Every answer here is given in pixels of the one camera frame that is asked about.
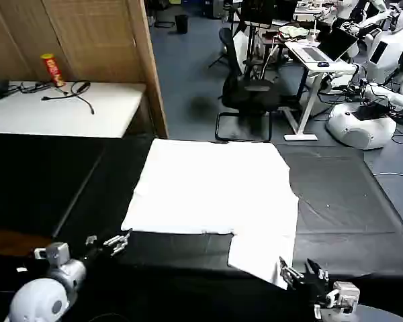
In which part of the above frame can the wooden folding screen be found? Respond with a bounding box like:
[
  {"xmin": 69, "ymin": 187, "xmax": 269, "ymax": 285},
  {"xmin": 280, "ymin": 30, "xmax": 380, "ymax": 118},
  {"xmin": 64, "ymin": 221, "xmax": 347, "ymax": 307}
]
[{"xmin": 0, "ymin": 0, "xmax": 169, "ymax": 140}]

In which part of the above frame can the pale crumpled cloth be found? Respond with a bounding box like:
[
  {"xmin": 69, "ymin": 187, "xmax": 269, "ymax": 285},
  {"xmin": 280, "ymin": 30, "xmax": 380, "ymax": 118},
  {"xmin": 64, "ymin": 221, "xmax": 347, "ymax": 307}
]
[{"xmin": 277, "ymin": 25, "xmax": 308, "ymax": 40}]

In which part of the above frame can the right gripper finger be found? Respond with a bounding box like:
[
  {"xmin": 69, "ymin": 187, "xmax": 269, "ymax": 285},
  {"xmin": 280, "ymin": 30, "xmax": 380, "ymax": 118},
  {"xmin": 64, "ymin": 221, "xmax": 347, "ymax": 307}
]
[
  {"xmin": 305, "ymin": 258, "xmax": 330, "ymax": 284},
  {"xmin": 279, "ymin": 256, "xmax": 305, "ymax": 290}
]

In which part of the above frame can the small black table cloth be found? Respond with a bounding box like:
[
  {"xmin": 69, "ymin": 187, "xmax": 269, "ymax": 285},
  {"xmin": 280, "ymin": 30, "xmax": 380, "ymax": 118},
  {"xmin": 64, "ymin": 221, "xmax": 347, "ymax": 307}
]
[{"xmin": 0, "ymin": 132, "xmax": 107, "ymax": 237}]

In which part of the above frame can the black power adapter cable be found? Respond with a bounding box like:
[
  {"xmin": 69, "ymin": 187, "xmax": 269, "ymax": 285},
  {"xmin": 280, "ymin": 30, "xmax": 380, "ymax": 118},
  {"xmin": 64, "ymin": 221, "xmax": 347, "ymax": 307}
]
[{"xmin": 17, "ymin": 81, "xmax": 53, "ymax": 95}]

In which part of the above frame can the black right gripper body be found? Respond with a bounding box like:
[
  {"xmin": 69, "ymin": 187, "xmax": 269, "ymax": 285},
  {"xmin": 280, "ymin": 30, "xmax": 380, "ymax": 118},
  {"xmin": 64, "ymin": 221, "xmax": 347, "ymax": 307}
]
[{"xmin": 293, "ymin": 277, "xmax": 330, "ymax": 307}]

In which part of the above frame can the paper cup with straw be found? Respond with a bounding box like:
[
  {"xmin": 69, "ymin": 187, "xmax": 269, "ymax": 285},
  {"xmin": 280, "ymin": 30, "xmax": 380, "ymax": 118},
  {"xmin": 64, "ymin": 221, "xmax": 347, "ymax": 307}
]
[{"xmin": 308, "ymin": 19, "xmax": 320, "ymax": 46}]

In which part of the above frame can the white side table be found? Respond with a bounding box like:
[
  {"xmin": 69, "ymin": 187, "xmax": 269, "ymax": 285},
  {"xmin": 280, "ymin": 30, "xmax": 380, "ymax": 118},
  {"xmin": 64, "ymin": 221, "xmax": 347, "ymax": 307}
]
[{"xmin": 0, "ymin": 80, "xmax": 147, "ymax": 139}]

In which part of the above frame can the open silver laptop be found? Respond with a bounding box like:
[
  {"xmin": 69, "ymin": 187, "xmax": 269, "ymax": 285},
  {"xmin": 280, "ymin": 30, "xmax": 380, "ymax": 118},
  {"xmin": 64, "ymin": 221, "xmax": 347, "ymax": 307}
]
[{"xmin": 297, "ymin": 26, "xmax": 359, "ymax": 63}]

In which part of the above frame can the black office chair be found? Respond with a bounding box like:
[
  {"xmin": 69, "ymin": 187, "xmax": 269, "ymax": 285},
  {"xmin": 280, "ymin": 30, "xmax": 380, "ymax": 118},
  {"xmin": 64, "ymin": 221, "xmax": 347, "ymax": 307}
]
[{"xmin": 215, "ymin": 27, "xmax": 283, "ymax": 144}]

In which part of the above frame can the white printed t-shirt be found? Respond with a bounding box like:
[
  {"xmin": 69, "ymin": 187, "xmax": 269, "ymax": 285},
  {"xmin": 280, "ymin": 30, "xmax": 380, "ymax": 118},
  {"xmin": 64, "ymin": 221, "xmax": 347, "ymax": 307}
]
[{"xmin": 120, "ymin": 138, "xmax": 300, "ymax": 291}]

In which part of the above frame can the black trash bin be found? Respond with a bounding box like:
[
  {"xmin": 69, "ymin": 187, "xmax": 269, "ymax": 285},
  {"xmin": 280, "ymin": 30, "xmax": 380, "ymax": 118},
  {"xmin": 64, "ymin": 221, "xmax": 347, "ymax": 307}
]
[{"xmin": 174, "ymin": 14, "xmax": 189, "ymax": 34}]

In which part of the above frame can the red chips can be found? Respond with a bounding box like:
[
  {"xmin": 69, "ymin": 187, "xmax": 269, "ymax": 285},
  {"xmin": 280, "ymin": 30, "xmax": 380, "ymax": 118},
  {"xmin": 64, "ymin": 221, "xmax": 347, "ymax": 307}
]
[{"xmin": 40, "ymin": 53, "xmax": 66, "ymax": 88}]

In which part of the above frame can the black looped cable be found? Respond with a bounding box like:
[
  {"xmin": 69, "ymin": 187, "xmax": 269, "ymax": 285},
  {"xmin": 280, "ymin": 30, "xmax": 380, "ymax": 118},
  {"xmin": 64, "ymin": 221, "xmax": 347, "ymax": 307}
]
[{"xmin": 42, "ymin": 79, "xmax": 95, "ymax": 115}]

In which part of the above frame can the white standing desk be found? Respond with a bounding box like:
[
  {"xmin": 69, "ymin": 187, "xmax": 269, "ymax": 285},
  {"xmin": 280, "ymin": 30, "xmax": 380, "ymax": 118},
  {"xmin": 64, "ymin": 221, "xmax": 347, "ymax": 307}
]
[{"xmin": 283, "ymin": 40, "xmax": 357, "ymax": 142}]

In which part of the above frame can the white humanoid robot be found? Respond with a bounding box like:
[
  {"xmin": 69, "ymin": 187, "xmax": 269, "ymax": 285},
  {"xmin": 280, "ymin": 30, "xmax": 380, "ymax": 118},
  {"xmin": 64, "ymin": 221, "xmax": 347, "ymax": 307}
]
[
  {"xmin": 335, "ymin": 0, "xmax": 392, "ymax": 30},
  {"xmin": 324, "ymin": 0, "xmax": 403, "ymax": 150}
]

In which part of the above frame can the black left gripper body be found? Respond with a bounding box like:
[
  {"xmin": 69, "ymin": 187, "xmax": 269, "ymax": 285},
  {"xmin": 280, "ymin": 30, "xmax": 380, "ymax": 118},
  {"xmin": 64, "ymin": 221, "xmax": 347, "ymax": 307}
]
[{"xmin": 80, "ymin": 243, "xmax": 114, "ymax": 269}]

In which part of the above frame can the black monitor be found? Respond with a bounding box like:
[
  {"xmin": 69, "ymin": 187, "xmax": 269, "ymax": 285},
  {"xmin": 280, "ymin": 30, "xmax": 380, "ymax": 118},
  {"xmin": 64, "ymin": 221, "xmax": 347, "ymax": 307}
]
[{"xmin": 240, "ymin": 0, "xmax": 276, "ymax": 26}]

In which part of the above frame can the large black table cloth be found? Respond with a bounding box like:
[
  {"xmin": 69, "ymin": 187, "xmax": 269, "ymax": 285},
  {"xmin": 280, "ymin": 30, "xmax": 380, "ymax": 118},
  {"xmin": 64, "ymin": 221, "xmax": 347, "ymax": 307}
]
[{"xmin": 52, "ymin": 136, "xmax": 403, "ymax": 322}]

